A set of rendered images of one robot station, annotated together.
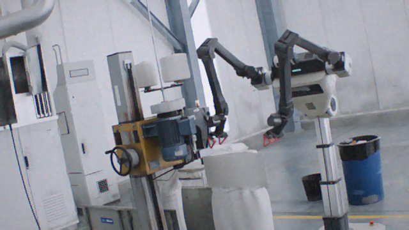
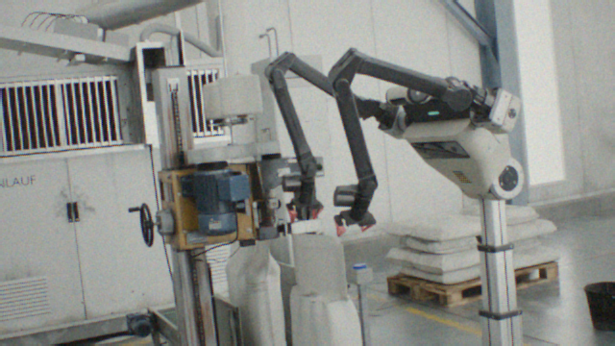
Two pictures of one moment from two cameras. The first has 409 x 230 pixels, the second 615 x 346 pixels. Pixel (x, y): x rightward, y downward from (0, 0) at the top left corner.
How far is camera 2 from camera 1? 1.35 m
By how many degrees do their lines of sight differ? 25
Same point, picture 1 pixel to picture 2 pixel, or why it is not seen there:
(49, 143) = not seen: hidden behind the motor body
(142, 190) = (178, 271)
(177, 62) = (234, 88)
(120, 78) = (159, 105)
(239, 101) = (591, 134)
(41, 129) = not seen: hidden behind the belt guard
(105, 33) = (359, 13)
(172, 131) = (209, 191)
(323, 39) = not seen: outside the picture
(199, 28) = (530, 12)
